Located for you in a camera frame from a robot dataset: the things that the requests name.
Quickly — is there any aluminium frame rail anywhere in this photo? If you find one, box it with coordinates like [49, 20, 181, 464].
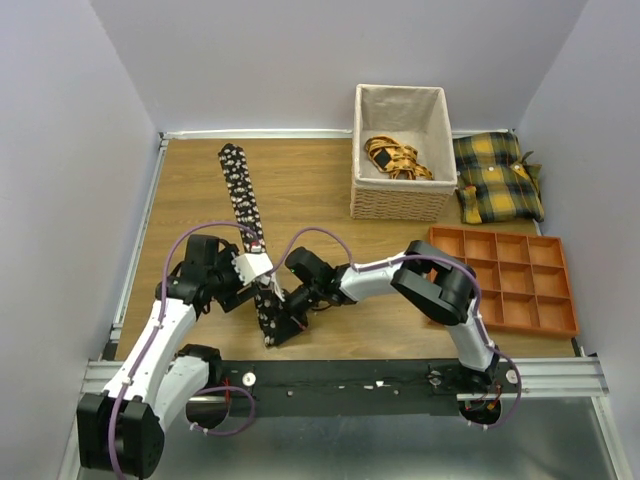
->
[80, 357, 609, 398]

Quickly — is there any orange compartment tray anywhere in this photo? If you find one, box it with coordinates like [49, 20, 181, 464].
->
[428, 226, 580, 339]

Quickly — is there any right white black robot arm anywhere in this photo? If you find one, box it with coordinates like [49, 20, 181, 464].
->
[283, 241, 499, 392]

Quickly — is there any wicker basket with liner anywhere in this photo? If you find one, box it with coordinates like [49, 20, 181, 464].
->
[350, 84, 457, 222]

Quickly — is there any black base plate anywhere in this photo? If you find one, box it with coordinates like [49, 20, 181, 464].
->
[209, 359, 517, 418]

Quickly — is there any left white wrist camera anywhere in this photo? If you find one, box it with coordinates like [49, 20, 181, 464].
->
[232, 244, 273, 286]

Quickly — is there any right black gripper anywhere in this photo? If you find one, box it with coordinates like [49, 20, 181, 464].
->
[271, 280, 322, 344]

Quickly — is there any yellow plaid shirt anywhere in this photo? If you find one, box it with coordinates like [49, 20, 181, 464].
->
[453, 131, 545, 225]

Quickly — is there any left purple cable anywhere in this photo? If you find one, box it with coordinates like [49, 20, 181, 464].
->
[107, 219, 261, 480]

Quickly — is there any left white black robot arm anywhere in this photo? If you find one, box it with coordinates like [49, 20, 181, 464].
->
[76, 234, 273, 479]

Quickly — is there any purple cable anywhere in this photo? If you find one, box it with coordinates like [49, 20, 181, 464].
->
[107, 219, 261, 480]
[277, 227, 524, 431]

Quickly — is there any orange patterned tie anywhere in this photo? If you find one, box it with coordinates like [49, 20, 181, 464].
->
[364, 135, 434, 180]

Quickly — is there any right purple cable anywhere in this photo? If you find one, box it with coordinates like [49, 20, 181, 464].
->
[277, 227, 524, 431]

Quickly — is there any black floral tie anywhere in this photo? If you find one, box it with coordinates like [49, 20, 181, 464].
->
[218, 143, 283, 348]

